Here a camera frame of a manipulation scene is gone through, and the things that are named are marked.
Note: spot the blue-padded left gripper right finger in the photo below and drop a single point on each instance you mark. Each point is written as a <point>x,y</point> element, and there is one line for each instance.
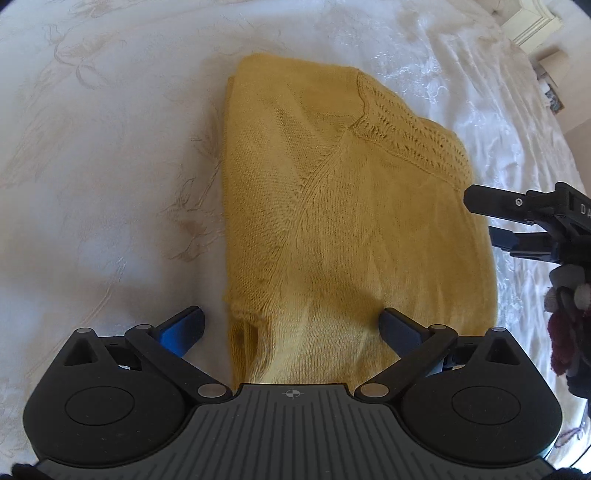
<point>420,350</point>

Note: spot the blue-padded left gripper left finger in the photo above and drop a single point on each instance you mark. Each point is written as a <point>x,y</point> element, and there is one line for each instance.
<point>162,347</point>

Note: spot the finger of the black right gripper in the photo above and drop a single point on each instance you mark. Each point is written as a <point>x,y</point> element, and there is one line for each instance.
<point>530,208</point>
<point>536,246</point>

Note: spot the yellow knit sweater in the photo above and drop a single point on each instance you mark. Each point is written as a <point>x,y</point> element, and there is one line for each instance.
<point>339,202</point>

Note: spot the right framed photo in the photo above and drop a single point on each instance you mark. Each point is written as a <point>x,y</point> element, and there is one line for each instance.
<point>553,100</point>

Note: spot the cream tufted headboard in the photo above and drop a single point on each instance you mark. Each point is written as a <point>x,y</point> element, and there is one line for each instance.
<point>527,23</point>

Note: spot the white embroidered bedspread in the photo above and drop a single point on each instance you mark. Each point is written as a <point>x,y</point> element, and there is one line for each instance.
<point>111,125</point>

